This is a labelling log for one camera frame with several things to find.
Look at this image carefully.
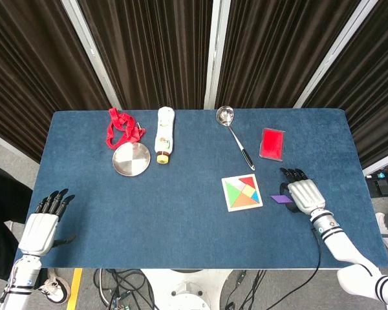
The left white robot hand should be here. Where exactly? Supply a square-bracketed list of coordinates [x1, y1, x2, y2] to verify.
[17, 188, 77, 258]

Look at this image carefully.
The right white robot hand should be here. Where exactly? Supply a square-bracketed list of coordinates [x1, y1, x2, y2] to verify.
[279, 167, 327, 216]

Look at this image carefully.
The purple tangram piece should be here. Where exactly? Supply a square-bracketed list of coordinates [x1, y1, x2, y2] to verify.
[270, 194, 294, 205]

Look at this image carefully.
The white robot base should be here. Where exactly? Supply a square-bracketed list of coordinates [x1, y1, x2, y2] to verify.
[138, 268, 233, 310]

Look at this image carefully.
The orange triangle tangram piece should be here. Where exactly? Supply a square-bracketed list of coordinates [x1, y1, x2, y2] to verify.
[232, 192, 259, 208]

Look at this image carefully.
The green triangle tangram piece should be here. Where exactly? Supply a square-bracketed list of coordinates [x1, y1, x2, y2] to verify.
[224, 180, 243, 207]

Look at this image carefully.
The wooden tangram puzzle tray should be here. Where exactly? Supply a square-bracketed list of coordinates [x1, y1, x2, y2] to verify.
[221, 173, 264, 213]

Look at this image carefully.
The white and black sneaker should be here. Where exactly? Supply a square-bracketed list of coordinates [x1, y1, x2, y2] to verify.
[40, 269, 71, 304]

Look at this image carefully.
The red rectangular card case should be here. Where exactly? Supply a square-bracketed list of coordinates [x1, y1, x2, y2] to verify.
[259, 127, 286, 161]

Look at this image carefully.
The yellow floor tape strip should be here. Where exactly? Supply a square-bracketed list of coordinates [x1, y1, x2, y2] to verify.
[66, 267, 84, 310]

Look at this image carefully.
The black equipment with teal knobs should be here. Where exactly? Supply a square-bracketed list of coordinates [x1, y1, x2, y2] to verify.
[365, 164, 388, 198]

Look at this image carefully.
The stainless steel ladle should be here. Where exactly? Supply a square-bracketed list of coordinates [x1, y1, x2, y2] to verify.
[215, 105, 256, 171]

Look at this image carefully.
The round stainless steel plate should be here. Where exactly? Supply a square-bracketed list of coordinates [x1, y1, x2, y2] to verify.
[112, 142, 151, 178]

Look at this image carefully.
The blue table cloth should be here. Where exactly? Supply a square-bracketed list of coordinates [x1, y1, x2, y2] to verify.
[33, 108, 388, 271]

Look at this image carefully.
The dark brown pleated curtain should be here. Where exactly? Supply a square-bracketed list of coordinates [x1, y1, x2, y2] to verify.
[215, 0, 365, 110]
[0, 0, 113, 164]
[79, 0, 213, 110]
[302, 0, 388, 169]

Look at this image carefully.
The white bottle with yellow cap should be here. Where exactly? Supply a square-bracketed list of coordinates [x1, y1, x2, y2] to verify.
[154, 106, 177, 165]

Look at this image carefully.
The black right hand cable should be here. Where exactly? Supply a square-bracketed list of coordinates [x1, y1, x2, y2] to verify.
[271, 225, 323, 310]

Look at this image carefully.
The black floor cable bundle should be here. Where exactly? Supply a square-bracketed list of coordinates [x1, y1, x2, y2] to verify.
[224, 269, 268, 310]
[93, 268, 156, 310]

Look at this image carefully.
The red lanyard ribbon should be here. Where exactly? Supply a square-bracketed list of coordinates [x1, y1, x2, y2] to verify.
[105, 107, 147, 150]

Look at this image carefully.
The white partition frame post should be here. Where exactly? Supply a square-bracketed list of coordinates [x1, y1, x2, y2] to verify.
[203, 0, 231, 110]
[292, 0, 381, 109]
[61, 0, 122, 110]

